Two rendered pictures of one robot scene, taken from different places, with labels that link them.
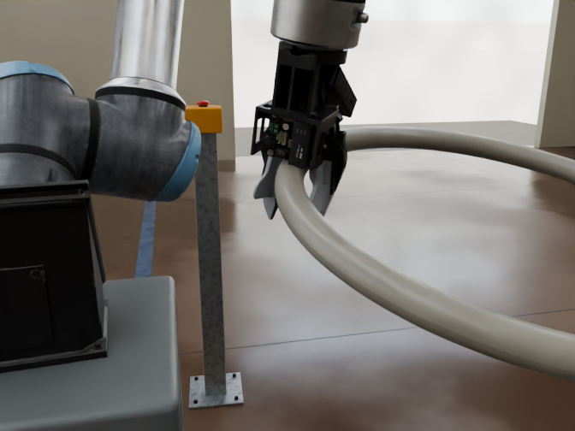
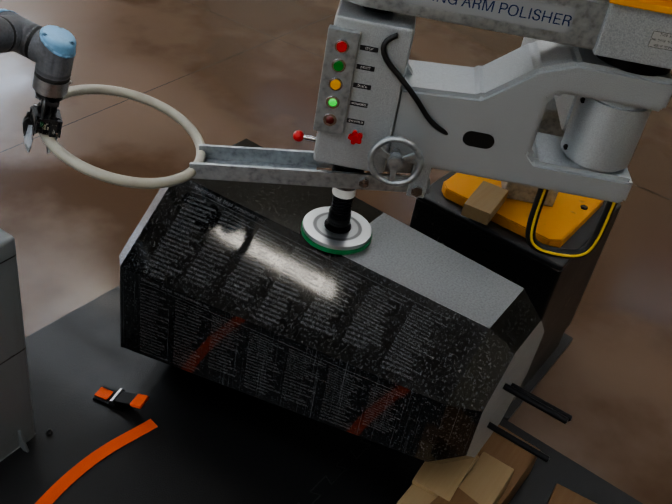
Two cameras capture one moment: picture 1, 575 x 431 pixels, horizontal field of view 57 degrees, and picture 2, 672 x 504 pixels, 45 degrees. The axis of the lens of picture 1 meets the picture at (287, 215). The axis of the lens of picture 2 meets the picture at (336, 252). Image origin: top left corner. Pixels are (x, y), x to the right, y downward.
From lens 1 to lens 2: 1.90 m
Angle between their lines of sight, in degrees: 49
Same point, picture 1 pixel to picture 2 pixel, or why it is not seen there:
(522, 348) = (146, 184)
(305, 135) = (55, 126)
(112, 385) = not seen: outside the picture
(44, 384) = not seen: outside the picture
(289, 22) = (48, 92)
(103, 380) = not seen: outside the picture
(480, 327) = (136, 182)
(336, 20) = (64, 89)
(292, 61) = (51, 105)
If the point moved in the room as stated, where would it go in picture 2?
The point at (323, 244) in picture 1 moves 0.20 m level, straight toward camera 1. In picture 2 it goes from (87, 169) to (124, 206)
